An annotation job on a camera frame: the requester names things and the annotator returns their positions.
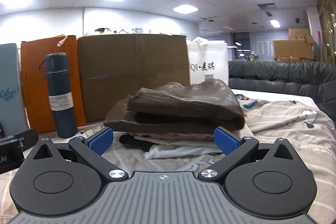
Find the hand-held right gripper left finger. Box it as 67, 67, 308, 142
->
31, 126, 130, 183

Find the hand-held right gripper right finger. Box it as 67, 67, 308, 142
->
198, 127, 296, 184

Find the black garment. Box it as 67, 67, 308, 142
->
119, 135, 153, 151

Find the white thin garment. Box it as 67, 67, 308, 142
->
144, 141, 223, 160

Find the folded brown garment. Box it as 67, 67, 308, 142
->
104, 79, 245, 134

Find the printed beige blanket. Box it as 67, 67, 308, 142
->
0, 88, 336, 214

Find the dark blue thermos bottle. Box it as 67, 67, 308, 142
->
39, 52, 79, 139

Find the light blue box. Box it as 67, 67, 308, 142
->
0, 43, 29, 136

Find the dark leather sofa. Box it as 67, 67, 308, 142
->
228, 60, 336, 125

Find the large brown cardboard box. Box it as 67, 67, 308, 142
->
77, 33, 191, 124

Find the white shopping bag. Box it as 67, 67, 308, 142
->
186, 36, 230, 86

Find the stack of cardboard boxes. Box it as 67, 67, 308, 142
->
272, 28, 315, 62

